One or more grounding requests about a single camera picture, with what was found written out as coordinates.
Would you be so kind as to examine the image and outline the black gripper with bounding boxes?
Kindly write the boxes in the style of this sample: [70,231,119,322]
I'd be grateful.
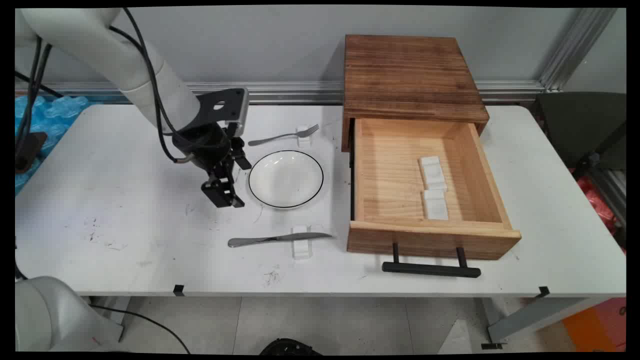
[172,122,253,209]

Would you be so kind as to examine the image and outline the silver metal table knife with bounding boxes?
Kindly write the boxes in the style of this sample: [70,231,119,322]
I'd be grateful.
[227,232,333,248]

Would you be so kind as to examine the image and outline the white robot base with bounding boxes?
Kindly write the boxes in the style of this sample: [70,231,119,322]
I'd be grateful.
[15,276,126,352]

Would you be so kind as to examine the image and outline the white plate with black rim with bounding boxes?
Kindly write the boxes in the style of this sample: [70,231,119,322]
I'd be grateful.
[248,150,324,209]

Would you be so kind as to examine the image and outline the silver metal fork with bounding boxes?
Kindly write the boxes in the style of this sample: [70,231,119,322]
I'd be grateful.
[247,124,320,147]

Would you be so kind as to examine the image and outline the light wooden drawer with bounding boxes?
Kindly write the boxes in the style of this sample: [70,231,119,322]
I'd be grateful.
[346,118,522,261]

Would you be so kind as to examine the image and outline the blue plastic bag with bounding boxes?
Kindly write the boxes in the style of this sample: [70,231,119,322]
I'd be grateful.
[15,95,91,196]

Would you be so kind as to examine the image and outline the grey table leg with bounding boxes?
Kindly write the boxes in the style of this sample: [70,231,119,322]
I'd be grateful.
[90,296,132,343]
[487,297,601,345]

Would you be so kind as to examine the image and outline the black round floor object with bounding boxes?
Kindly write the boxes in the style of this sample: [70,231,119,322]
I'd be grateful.
[259,338,323,356]

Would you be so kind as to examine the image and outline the dark brown block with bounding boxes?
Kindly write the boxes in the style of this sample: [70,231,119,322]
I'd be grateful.
[15,131,48,174]

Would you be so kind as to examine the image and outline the dark brown wooden cabinet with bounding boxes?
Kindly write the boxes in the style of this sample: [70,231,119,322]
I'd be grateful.
[341,34,490,153]

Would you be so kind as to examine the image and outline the red plastic bag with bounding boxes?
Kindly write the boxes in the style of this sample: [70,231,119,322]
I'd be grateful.
[570,167,627,251]

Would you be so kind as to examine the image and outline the orange box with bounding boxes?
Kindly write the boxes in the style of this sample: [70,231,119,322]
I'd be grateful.
[562,297,627,352]

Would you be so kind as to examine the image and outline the wrist camera with black bracket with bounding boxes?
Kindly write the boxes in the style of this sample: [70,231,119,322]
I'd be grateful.
[197,88,250,137]

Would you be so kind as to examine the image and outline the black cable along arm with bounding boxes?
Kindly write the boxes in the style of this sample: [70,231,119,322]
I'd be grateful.
[107,7,195,165]

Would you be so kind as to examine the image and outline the horizontal aluminium rail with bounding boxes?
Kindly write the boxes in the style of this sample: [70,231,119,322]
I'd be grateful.
[15,80,546,106]

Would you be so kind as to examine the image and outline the thin black cable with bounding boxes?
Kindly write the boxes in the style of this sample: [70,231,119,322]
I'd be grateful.
[15,71,65,98]

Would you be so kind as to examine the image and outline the black hanging cable bundle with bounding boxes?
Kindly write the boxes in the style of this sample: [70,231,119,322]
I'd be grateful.
[15,37,53,168]

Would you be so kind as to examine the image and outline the black drawer handle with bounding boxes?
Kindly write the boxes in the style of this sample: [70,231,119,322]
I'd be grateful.
[382,242,482,279]

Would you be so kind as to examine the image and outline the diagonal aluminium post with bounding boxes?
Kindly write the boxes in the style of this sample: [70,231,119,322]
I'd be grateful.
[539,7,618,92]

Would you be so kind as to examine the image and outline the aluminium frame bar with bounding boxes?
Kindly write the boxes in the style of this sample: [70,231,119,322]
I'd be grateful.
[587,165,627,226]

